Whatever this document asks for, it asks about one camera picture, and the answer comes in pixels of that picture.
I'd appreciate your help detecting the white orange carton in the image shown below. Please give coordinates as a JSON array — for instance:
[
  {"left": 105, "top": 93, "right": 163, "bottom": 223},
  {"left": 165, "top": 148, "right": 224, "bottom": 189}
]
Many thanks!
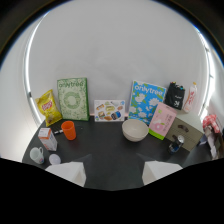
[{"left": 37, "top": 127, "right": 58, "bottom": 152}]

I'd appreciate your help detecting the red checkered cloth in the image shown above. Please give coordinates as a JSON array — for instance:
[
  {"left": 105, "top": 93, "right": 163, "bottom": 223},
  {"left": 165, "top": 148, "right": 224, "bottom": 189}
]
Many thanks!
[{"left": 202, "top": 113, "right": 222, "bottom": 134}]

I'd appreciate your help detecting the white mug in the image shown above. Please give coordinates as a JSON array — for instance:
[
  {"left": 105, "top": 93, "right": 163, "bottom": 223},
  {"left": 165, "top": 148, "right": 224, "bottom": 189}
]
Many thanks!
[{"left": 29, "top": 146, "right": 45, "bottom": 165}]

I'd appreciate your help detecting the yellow chips bag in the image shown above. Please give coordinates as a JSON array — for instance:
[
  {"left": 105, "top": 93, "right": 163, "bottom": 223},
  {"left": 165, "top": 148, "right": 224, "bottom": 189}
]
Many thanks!
[{"left": 35, "top": 89, "right": 63, "bottom": 128}]

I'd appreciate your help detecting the green onlytree box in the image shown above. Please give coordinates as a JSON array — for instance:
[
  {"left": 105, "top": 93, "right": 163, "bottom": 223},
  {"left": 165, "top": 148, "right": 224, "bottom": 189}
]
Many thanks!
[{"left": 56, "top": 77, "right": 90, "bottom": 122}]

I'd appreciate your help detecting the white orange bottle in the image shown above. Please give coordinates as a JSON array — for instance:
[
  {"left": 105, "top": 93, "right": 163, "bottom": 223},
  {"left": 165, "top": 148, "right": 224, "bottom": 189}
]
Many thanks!
[{"left": 182, "top": 81, "right": 198, "bottom": 114}]

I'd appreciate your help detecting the white picture card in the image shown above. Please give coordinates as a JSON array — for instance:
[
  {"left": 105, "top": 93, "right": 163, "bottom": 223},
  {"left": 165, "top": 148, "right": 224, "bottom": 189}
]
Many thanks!
[{"left": 93, "top": 99, "right": 126, "bottom": 123}]

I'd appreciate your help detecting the white round lid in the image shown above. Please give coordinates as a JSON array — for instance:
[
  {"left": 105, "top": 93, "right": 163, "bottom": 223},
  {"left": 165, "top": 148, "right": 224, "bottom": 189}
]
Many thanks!
[{"left": 48, "top": 153, "right": 62, "bottom": 166}]

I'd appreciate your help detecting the black pen holder bag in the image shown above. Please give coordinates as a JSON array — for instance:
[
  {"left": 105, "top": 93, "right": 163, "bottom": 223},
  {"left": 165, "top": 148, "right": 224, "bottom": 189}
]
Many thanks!
[{"left": 164, "top": 81, "right": 186, "bottom": 111}]

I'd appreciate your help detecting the beige drawer box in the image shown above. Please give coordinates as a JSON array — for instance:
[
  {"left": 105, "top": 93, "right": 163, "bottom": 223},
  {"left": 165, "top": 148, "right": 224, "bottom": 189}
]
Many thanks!
[{"left": 165, "top": 116, "right": 205, "bottom": 153}]

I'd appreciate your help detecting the black can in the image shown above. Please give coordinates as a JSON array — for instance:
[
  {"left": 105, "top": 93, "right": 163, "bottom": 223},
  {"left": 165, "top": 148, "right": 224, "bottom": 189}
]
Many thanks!
[{"left": 168, "top": 134, "right": 185, "bottom": 155}]

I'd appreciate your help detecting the orange plastic cup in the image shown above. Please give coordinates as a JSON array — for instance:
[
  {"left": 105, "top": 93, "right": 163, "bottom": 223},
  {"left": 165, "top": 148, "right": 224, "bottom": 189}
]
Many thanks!
[{"left": 60, "top": 120, "right": 77, "bottom": 141}]

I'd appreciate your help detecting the pink flower box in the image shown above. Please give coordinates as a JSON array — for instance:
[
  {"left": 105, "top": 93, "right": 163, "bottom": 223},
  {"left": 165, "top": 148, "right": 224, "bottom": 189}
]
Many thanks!
[{"left": 148, "top": 101, "right": 178, "bottom": 141}]

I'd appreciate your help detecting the white bowl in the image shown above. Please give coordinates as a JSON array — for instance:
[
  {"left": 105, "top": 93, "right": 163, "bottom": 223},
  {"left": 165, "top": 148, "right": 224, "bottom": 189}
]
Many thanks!
[{"left": 121, "top": 118, "right": 150, "bottom": 143}]

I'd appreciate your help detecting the blue onlytree box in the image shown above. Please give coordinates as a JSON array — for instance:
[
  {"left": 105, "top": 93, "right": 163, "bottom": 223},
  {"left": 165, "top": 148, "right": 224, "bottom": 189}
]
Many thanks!
[{"left": 128, "top": 80, "right": 167, "bottom": 126}]

